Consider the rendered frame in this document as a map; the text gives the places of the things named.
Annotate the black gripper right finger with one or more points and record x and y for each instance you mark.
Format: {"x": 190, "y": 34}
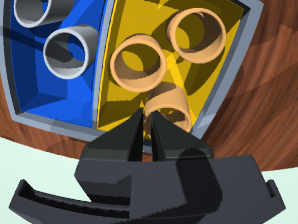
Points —
{"x": 173, "y": 143}

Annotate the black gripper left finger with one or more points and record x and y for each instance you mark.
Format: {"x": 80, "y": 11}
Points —
{"x": 125, "y": 141}

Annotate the steel bushing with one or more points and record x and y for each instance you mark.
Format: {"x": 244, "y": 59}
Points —
{"x": 27, "y": 12}
{"x": 57, "y": 56}

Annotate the grey divided tray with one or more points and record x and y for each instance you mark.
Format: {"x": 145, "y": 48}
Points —
{"x": 230, "y": 67}

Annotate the bronze bushing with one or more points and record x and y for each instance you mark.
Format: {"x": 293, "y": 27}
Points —
{"x": 167, "y": 95}
{"x": 138, "y": 81}
{"x": 213, "y": 40}

